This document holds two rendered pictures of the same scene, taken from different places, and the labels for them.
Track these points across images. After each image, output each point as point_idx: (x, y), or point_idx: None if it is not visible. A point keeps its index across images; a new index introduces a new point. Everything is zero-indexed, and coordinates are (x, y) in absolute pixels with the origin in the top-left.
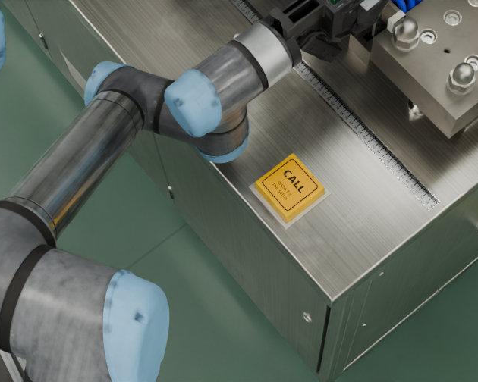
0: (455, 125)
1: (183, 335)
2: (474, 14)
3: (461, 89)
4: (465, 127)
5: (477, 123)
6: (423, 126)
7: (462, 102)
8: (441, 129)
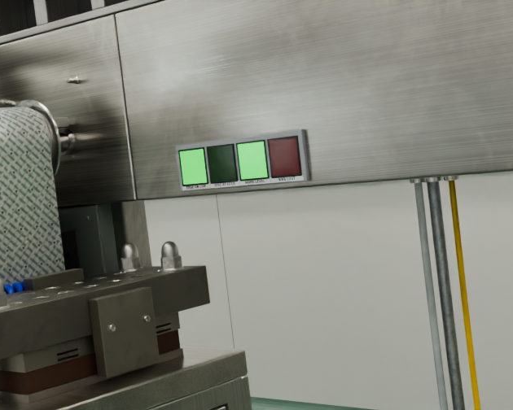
0: None
1: None
2: (23, 296)
3: None
4: (28, 394)
5: (45, 399)
6: None
7: None
8: None
